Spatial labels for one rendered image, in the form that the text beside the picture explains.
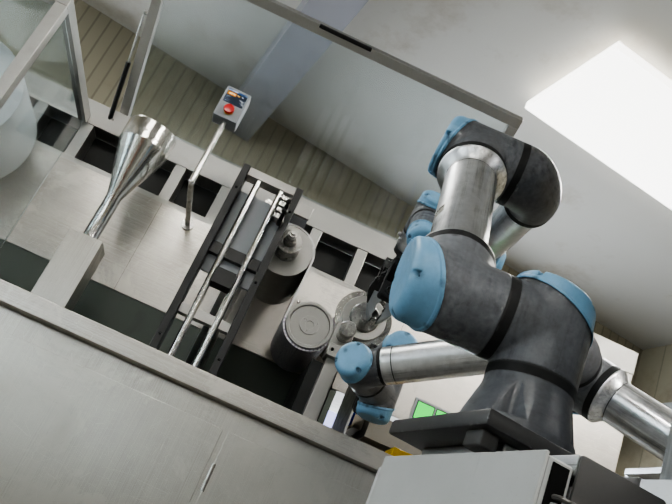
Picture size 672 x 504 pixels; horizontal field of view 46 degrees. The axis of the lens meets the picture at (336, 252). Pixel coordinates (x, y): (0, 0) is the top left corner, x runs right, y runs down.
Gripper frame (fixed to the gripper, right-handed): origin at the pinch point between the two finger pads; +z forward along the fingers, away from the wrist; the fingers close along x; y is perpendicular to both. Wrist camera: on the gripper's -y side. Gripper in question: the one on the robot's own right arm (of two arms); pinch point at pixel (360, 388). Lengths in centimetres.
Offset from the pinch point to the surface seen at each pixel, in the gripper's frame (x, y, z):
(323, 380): 9.9, -3.9, -7.1
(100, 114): 100, 53, 30
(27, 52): 103, 32, -25
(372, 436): -5.8, -11.1, -6.4
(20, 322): 72, -24, -29
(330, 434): 7.0, -20.2, -31.9
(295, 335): 20.1, 4.8, -2.3
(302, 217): 30.7, 33.4, -5.1
